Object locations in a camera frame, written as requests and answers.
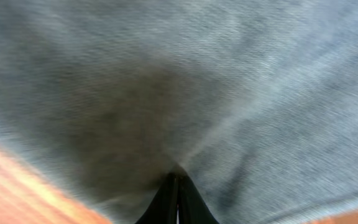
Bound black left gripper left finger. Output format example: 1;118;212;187
135;173;178;224

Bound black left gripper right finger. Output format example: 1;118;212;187
178;175;219;224

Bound light blue denim jeans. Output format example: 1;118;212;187
0;0;358;223

